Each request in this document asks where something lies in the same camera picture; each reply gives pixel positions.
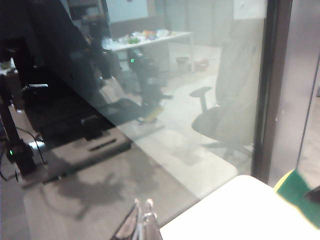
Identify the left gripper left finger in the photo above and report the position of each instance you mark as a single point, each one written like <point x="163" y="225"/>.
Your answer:
<point x="127" y="227"/>

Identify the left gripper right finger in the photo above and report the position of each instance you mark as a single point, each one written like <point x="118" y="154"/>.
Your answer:
<point x="150" y="225"/>

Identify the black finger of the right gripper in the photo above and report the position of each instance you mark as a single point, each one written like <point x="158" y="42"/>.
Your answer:
<point x="313" y="193"/>

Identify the green and yellow sponge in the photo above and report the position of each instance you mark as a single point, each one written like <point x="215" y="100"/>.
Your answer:
<point x="295" y="197"/>

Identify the black office chair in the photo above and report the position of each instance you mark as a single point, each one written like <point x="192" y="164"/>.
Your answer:
<point x="217" y="122"/>

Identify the large glass window pane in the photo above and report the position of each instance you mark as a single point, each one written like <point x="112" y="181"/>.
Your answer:
<point x="175" y="100"/>

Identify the dark brown window frame post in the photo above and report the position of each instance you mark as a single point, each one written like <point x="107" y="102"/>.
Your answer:
<point x="272" y="87"/>

